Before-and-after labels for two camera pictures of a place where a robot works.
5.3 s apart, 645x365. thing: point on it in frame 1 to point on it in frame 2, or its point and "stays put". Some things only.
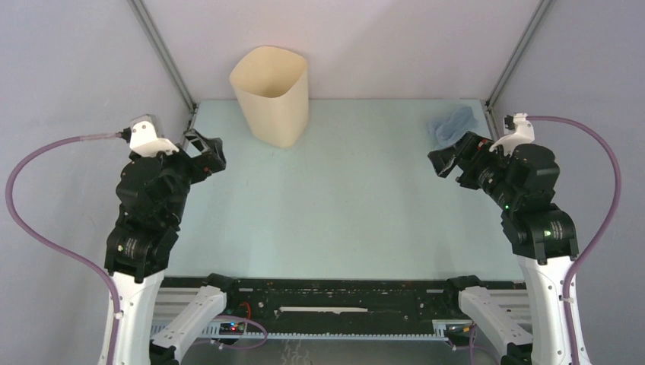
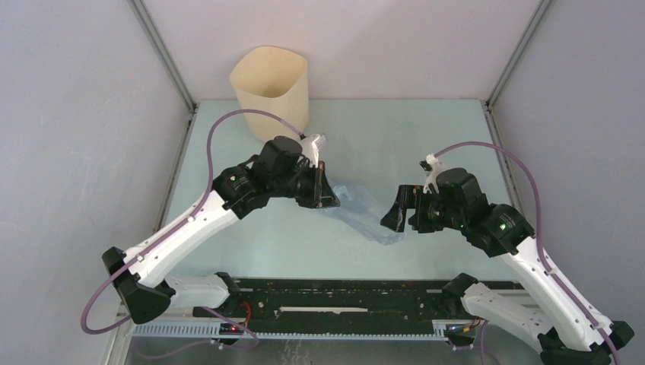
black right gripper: x=473 y=148 to x=409 y=196
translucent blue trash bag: x=448 y=131 to x=360 y=209
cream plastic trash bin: x=272 y=84 stays put
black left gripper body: x=200 y=166 to x=309 y=186
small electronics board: x=230 y=328 stays put
